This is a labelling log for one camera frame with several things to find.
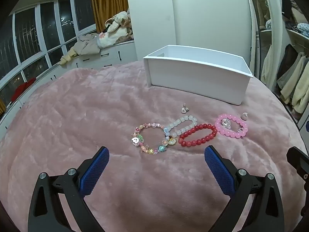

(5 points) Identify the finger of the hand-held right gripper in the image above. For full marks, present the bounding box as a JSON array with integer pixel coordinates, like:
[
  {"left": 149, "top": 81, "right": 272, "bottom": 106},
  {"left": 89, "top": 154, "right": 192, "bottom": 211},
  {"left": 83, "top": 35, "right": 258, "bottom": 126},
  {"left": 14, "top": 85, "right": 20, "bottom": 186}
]
[{"left": 286, "top": 146, "right": 309, "bottom": 182}]

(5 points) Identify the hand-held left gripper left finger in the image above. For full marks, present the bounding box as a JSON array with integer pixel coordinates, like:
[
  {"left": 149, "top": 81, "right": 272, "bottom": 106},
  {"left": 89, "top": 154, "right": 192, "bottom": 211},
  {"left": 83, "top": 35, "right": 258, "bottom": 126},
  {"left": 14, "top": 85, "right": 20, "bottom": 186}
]
[{"left": 28, "top": 146, "right": 110, "bottom": 232}]

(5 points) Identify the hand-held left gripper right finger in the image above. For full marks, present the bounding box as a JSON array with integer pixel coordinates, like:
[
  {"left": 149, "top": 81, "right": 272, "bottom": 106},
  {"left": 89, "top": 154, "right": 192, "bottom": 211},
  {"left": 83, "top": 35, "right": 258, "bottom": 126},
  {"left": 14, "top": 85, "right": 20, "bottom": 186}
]
[{"left": 204, "top": 145, "right": 285, "bottom": 232}]

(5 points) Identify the red bead bracelet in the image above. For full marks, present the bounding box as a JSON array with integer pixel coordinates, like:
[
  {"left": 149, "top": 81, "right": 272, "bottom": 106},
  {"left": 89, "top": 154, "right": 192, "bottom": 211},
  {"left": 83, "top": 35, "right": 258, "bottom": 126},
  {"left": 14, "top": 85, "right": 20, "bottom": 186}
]
[{"left": 179, "top": 124, "right": 218, "bottom": 147}]

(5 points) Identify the multicolour charm bead bracelet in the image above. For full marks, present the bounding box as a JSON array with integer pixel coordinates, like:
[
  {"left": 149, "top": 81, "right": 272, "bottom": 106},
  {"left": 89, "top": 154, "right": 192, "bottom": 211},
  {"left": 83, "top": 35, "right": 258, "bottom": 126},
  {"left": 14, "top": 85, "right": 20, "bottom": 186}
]
[{"left": 132, "top": 122, "right": 178, "bottom": 154}]

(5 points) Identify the pink bead bracelet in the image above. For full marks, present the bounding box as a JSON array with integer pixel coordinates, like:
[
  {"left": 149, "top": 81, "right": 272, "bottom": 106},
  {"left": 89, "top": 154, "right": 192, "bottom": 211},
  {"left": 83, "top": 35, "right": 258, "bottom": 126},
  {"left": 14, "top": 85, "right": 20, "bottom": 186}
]
[{"left": 215, "top": 113, "right": 249, "bottom": 139}]

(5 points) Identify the white bead bracelet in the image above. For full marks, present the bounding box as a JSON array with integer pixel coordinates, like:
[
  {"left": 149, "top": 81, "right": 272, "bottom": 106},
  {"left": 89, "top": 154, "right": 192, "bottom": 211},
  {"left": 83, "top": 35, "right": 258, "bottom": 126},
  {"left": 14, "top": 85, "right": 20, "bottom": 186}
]
[{"left": 166, "top": 115, "right": 198, "bottom": 137}]

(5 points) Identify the white rectangular storage box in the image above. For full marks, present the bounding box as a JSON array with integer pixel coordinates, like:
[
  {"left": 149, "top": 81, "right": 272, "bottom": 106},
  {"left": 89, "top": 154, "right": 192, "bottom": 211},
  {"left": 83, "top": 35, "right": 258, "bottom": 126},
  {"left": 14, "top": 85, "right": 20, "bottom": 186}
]
[{"left": 142, "top": 45, "right": 254, "bottom": 106}]

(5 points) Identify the pink fluffy blanket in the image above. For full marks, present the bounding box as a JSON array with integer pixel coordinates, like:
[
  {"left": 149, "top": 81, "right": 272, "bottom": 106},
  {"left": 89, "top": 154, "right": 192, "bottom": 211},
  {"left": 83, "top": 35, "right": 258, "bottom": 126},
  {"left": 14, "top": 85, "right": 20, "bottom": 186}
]
[{"left": 0, "top": 60, "right": 307, "bottom": 232}]

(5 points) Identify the cream fluffy hanging coat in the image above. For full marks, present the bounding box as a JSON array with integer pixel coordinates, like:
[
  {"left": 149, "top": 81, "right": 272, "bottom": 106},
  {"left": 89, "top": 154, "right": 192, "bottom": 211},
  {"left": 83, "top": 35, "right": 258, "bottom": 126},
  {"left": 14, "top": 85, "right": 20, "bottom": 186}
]
[{"left": 280, "top": 55, "right": 309, "bottom": 114}]

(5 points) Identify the grey hanging coat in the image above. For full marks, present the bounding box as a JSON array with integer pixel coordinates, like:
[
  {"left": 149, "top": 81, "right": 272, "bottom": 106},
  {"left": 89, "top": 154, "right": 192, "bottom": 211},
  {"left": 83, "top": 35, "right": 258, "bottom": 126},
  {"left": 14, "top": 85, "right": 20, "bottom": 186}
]
[{"left": 278, "top": 53, "right": 306, "bottom": 90}]

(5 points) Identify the dark brown hanging coat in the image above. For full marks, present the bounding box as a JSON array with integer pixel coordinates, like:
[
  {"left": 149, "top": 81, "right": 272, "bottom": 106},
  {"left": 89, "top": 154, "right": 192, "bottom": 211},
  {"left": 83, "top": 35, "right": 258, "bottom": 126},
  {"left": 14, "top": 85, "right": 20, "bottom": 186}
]
[{"left": 276, "top": 43, "right": 300, "bottom": 83}]

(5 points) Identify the red cloth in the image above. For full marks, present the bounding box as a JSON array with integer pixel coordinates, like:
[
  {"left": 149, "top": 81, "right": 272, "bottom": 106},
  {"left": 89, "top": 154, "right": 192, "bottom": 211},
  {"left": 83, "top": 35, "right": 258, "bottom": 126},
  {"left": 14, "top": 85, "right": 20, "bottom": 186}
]
[{"left": 11, "top": 77, "right": 37, "bottom": 102}]

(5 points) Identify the open white wardrobe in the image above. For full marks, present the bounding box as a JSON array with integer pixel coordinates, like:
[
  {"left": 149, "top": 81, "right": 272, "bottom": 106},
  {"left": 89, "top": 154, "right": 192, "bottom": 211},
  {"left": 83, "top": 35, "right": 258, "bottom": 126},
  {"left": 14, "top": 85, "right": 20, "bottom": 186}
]
[{"left": 273, "top": 0, "right": 309, "bottom": 131}]

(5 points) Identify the white drawer cabinet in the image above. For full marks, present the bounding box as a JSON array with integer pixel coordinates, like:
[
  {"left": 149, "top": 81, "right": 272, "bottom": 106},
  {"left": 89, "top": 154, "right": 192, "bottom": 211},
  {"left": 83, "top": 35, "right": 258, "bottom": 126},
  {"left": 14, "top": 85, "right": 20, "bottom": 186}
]
[{"left": 0, "top": 40, "right": 138, "bottom": 136}]

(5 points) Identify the beige hoodie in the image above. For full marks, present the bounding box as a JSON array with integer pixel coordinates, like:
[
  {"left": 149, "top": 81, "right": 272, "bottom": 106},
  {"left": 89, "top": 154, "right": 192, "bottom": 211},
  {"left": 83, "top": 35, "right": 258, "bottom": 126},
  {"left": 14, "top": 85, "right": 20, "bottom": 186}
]
[{"left": 59, "top": 34, "right": 102, "bottom": 65}]

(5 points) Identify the stack of folded clothes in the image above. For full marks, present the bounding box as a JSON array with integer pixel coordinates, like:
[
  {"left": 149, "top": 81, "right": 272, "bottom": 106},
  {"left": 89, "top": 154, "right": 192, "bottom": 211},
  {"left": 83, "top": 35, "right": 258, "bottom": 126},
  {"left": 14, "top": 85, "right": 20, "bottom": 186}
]
[{"left": 286, "top": 5, "right": 309, "bottom": 38}]

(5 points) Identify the white framed standing mirror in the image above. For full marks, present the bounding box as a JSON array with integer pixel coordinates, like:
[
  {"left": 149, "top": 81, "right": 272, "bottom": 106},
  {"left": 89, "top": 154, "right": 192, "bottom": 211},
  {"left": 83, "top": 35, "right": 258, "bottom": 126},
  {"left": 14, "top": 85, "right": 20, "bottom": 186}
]
[{"left": 245, "top": 0, "right": 276, "bottom": 87}]

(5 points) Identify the white plush blanket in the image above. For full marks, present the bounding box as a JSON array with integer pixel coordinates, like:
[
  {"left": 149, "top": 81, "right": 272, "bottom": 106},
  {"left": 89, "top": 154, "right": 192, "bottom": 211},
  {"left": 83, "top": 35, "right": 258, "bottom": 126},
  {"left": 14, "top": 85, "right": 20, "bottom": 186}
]
[{"left": 98, "top": 26, "right": 134, "bottom": 49}]

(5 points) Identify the beige puffer jacket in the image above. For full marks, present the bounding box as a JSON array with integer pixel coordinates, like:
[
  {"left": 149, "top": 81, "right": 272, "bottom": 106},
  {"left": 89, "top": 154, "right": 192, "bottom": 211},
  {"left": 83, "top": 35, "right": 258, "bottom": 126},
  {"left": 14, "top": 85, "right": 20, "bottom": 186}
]
[{"left": 105, "top": 11, "right": 132, "bottom": 33}]

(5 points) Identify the mustard yellow curtain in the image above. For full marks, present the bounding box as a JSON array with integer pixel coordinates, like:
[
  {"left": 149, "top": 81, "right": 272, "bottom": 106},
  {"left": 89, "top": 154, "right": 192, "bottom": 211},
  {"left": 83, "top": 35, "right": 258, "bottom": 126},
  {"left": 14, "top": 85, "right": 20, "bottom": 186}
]
[{"left": 90, "top": 0, "right": 128, "bottom": 33}]

